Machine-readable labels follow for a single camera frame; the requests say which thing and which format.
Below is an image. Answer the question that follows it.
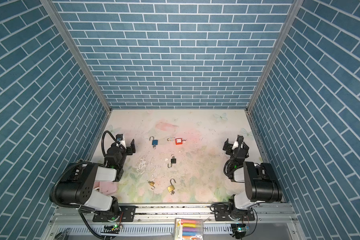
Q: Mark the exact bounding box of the blue padlock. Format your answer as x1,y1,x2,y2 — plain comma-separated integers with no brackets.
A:
149,136,158,149

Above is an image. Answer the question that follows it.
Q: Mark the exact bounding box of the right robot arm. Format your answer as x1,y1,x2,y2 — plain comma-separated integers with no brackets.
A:
223,135,283,221

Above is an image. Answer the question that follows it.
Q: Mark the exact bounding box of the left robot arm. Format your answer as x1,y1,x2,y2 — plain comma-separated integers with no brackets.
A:
49,131,136,218

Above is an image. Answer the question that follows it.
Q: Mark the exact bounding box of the black padlock with key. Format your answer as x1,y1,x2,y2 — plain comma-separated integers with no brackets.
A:
168,155,177,168

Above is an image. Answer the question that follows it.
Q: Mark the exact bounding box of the red padlock with key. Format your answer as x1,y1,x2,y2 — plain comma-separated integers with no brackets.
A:
167,138,187,145

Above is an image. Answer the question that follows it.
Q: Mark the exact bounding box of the small brass padlock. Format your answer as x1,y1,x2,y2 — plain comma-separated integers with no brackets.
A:
148,181,155,190

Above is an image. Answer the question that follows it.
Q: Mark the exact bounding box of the pink pencil case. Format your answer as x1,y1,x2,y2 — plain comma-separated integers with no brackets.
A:
93,182,119,196

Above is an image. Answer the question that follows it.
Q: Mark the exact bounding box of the large brass padlock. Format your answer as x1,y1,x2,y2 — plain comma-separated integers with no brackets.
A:
167,179,176,195

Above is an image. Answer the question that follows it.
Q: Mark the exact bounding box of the highlighter marker pack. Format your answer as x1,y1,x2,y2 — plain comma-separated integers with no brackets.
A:
174,218,204,240

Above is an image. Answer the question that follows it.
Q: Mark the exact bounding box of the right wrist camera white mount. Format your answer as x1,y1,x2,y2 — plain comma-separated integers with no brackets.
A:
232,140,241,150

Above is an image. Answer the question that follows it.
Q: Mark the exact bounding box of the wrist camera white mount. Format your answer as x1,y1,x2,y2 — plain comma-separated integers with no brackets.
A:
116,134,126,148
232,140,241,150

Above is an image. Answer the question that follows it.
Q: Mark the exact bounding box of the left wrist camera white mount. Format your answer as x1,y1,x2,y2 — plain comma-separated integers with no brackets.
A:
116,134,126,148

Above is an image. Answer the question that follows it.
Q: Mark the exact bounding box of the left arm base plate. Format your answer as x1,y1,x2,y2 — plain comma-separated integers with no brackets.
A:
93,206,137,223

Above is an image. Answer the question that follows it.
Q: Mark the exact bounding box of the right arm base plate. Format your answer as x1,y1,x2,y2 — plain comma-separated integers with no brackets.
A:
210,203,255,222

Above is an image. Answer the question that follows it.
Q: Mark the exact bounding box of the aluminium rail frame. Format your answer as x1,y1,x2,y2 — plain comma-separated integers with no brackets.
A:
41,203,306,240

